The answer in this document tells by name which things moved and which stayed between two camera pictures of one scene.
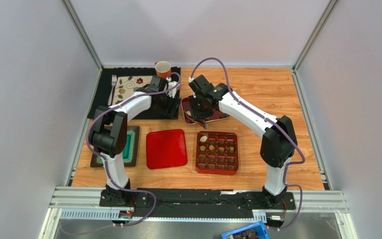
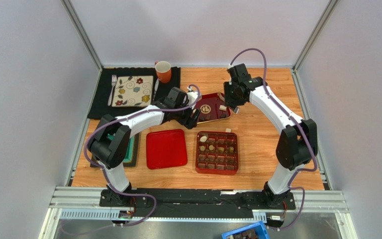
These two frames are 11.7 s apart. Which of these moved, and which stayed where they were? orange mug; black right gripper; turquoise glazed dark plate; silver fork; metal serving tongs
Moved: black right gripper; metal serving tongs
Stayed: silver fork; orange mug; turquoise glazed dark plate
